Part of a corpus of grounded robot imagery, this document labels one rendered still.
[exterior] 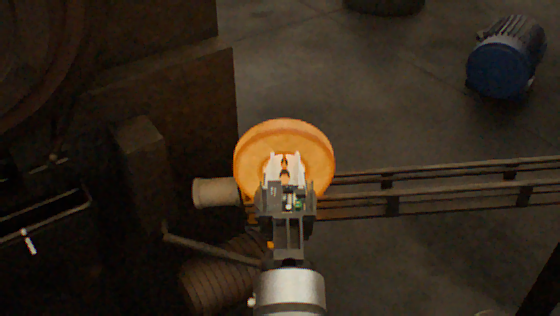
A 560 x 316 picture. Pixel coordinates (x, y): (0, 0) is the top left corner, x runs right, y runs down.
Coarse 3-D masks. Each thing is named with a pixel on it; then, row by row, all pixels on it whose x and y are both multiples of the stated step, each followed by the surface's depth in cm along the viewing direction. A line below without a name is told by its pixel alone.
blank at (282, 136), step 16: (256, 128) 72; (272, 128) 70; (288, 128) 70; (304, 128) 71; (240, 144) 73; (256, 144) 71; (272, 144) 71; (288, 144) 71; (304, 144) 71; (320, 144) 71; (240, 160) 73; (256, 160) 73; (304, 160) 73; (320, 160) 73; (240, 176) 75; (256, 176) 75; (320, 176) 75; (320, 192) 77
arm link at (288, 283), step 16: (272, 272) 58; (288, 272) 57; (304, 272) 58; (256, 288) 59; (272, 288) 57; (288, 288) 56; (304, 288) 57; (320, 288) 58; (256, 304) 58; (320, 304) 57
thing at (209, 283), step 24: (240, 240) 102; (264, 240) 102; (192, 264) 97; (216, 264) 97; (240, 264) 98; (192, 288) 95; (216, 288) 95; (240, 288) 97; (192, 312) 100; (216, 312) 97; (240, 312) 105
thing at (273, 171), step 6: (270, 156) 68; (276, 156) 73; (282, 156) 73; (270, 162) 68; (276, 162) 72; (282, 162) 74; (270, 168) 68; (276, 168) 72; (270, 174) 69; (276, 174) 71
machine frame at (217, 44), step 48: (144, 0) 86; (192, 0) 91; (144, 48) 91; (192, 48) 95; (96, 96) 85; (144, 96) 90; (192, 96) 97; (48, 144) 84; (96, 144) 90; (192, 144) 104; (48, 192) 89; (96, 192) 96; (192, 192) 112; (144, 240) 111; (0, 288) 95; (48, 288) 102; (144, 288) 121
